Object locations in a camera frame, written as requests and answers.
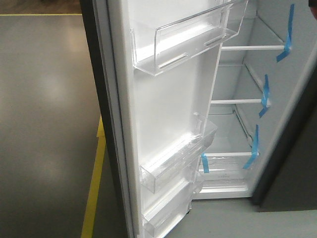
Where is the blue tape strip lower right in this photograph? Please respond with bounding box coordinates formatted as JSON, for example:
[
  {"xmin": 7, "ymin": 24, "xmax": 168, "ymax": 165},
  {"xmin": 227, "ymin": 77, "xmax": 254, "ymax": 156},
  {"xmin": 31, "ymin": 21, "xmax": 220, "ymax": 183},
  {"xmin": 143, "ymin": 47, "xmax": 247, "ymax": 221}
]
[{"xmin": 243, "ymin": 124, "xmax": 259, "ymax": 170}]

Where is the upper glass fridge shelf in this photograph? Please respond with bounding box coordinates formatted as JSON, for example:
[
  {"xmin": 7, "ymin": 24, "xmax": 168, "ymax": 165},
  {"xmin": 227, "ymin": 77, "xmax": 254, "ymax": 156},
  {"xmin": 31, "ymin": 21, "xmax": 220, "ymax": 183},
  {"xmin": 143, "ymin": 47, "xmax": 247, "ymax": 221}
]
[{"xmin": 222, "ymin": 17, "xmax": 285, "ymax": 51}]

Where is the blue tape strip lower left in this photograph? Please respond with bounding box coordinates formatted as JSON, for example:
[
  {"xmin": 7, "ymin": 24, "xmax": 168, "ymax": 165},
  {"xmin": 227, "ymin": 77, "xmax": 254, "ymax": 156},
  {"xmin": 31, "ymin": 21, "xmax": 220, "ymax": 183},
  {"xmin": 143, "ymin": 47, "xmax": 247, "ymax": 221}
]
[{"xmin": 201, "ymin": 153, "xmax": 210, "ymax": 174}]

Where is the blue tape strip middle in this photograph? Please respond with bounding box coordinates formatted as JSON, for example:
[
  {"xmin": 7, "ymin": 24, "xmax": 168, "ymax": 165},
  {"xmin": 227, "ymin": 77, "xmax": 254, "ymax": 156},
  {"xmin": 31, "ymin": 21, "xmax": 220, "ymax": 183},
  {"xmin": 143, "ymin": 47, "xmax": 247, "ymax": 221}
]
[{"xmin": 259, "ymin": 74, "xmax": 270, "ymax": 118}]

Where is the blue tape strip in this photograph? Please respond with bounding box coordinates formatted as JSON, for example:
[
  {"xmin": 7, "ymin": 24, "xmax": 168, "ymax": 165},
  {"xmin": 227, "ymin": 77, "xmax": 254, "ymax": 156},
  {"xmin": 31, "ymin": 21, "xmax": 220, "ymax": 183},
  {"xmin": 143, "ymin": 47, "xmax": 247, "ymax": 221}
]
[
  {"xmin": 276, "ymin": 3, "xmax": 295, "ymax": 62},
  {"xmin": 243, "ymin": 124, "xmax": 259, "ymax": 170},
  {"xmin": 259, "ymin": 74, "xmax": 270, "ymax": 118},
  {"xmin": 201, "ymin": 153, "xmax": 210, "ymax": 174}
]

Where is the clear bottom door bin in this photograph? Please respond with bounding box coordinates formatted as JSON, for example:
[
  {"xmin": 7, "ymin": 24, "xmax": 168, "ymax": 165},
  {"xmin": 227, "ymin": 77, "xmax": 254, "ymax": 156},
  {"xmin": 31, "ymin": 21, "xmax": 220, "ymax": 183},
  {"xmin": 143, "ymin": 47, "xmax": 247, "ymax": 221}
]
[{"xmin": 142, "ymin": 167, "xmax": 204, "ymax": 238}]

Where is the fridge door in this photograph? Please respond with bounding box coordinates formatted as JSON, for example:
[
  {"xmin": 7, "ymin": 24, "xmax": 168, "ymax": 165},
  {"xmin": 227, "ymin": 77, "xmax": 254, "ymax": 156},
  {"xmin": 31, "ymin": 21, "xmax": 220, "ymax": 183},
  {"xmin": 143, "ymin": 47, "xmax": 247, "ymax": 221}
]
[{"xmin": 79, "ymin": 0, "xmax": 250, "ymax": 238}]

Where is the clear door bin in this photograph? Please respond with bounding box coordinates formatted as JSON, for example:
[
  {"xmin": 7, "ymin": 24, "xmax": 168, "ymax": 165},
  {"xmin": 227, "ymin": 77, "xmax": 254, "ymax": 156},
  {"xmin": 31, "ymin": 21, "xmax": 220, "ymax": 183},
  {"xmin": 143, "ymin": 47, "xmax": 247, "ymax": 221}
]
[
  {"xmin": 142, "ymin": 167, "xmax": 204, "ymax": 238},
  {"xmin": 128, "ymin": 0, "xmax": 248, "ymax": 76},
  {"xmin": 139, "ymin": 113, "xmax": 217, "ymax": 193}
]

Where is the clear upper door bin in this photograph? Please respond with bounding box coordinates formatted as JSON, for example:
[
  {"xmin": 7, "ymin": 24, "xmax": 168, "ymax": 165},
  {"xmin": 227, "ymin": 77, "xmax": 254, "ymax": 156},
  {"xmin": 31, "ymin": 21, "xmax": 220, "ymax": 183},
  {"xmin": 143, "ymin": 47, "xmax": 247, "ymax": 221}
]
[{"xmin": 128, "ymin": 0, "xmax": 248, "ymax": 76}]

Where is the lower glass fridge shelf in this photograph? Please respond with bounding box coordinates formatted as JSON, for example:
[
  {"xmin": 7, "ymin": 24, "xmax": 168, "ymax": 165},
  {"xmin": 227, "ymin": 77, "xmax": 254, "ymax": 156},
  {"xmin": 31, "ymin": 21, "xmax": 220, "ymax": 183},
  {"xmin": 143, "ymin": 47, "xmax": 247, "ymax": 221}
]
[{"xmin": 211, "ymin": 64, "xmax": 264, "ymax": 106}]

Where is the dark grey fridge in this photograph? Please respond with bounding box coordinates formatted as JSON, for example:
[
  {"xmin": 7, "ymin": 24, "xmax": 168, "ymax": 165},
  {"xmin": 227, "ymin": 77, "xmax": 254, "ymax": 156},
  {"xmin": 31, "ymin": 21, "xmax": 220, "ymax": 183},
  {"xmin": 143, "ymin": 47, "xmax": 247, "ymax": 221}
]
[{"xmin": 194, "ymin": 0, "xmax": 317, "ymax": 212}]

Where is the clear middle door bin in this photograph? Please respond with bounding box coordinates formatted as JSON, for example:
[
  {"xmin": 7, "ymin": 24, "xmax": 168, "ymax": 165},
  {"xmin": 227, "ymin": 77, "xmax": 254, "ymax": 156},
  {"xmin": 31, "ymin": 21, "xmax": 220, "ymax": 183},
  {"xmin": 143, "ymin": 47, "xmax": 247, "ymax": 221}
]
[{"xmin": 139, "ymin": 113, "xmax": 217, "ymax": 193}]

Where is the clear crisper drawer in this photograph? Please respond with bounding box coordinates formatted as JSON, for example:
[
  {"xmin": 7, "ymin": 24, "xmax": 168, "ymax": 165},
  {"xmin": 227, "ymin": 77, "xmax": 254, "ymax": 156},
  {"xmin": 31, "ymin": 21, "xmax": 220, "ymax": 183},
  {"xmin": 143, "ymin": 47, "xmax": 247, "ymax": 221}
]
[{"xmin": 198, "ymin": 152, "xmax": 251, "ymax": 193}]

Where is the glass fridge shelf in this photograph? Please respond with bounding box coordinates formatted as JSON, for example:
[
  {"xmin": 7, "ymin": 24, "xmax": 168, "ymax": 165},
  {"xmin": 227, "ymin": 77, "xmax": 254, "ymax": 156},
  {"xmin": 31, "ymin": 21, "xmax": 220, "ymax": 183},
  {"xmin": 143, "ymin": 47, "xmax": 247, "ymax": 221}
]
[
  {"xmin": 211, "ymin": 64, "xmax": 264, "ymax": 106},
  {"xmin": 222, "ymin": 17, "xmax": 285, "ymax": 51}
]

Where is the red yellow apple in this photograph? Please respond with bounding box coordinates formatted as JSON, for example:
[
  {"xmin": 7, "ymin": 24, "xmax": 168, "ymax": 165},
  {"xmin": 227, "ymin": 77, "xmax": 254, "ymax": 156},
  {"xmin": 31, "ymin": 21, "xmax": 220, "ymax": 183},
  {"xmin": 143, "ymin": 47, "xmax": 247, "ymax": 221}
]
[{"xmin": 310, "ymin": 6, "xmax": 317, "ymax": 19}]

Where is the blue tape strip upper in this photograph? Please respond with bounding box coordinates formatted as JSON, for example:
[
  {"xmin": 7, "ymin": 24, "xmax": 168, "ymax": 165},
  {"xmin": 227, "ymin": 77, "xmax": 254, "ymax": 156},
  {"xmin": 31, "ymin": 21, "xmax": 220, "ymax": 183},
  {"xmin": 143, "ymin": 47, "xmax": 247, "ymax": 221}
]
[{"xmin": 276, "ymin": 3, "xmax": 295, "ymax": 62}]

